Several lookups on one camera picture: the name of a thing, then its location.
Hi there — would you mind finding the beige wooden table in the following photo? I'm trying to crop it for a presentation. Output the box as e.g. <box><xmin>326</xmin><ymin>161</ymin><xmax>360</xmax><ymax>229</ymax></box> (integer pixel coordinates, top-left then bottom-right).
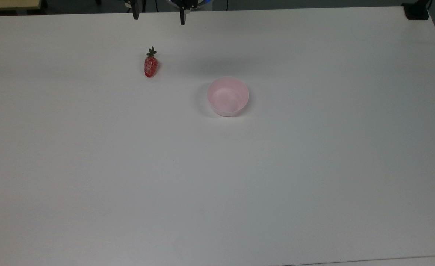
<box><xmin>0</xmin><ymin>0</ymin><xmax>42</xmax><ymax>11</ymax></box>

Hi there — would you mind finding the pink plastic bowl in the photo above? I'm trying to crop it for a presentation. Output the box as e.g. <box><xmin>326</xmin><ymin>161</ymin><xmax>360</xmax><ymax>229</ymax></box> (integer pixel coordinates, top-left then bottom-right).
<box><xmin>207</xmin><ymin>76</ymin><xmax>250</xmax><ymax>117</ymax></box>

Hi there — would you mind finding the white side table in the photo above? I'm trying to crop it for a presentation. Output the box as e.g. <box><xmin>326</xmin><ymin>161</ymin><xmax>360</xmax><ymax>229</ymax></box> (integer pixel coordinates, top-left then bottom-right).
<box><xmin>284</xmin><ymin>255</ymin><xmax>435</xmax><ymax>266</ymax></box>

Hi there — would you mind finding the red strawberry with green leaves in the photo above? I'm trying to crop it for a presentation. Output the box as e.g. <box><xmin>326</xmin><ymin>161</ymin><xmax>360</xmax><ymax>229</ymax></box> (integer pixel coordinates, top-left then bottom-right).
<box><xmin>144</xmin><ymin>46</ymin><xmax>159</xmax><ymax>78</ymax></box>

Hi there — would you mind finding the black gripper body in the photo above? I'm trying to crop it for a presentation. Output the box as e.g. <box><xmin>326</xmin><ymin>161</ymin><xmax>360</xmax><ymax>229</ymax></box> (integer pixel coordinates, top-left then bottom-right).
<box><xmin>174</xmin><ymin>0</ymin><xmax>199</xmax><ymax>11</ymax></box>

